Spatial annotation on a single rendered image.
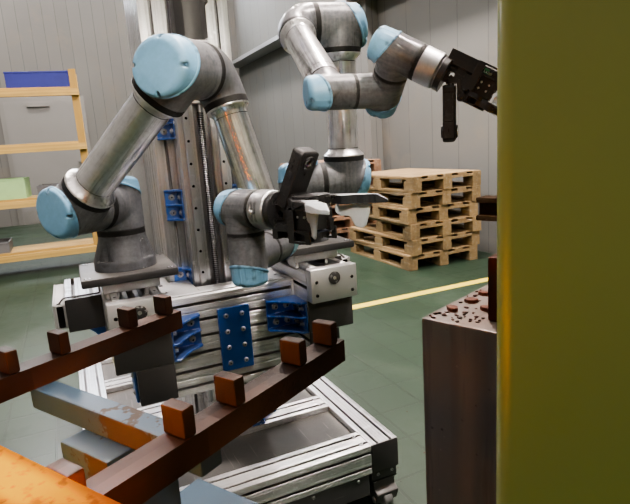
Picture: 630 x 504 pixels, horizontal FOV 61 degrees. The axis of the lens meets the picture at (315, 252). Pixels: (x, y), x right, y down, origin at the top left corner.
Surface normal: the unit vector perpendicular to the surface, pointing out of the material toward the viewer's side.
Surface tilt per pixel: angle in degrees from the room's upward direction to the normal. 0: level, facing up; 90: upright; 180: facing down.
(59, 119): 90
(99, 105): 90
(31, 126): 90
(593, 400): 90
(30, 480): 0
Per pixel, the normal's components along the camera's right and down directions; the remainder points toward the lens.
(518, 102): -0.68, 0.19
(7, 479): -0.07, -0.98
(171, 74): -0.32, 0.10
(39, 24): 0.42, 0.15
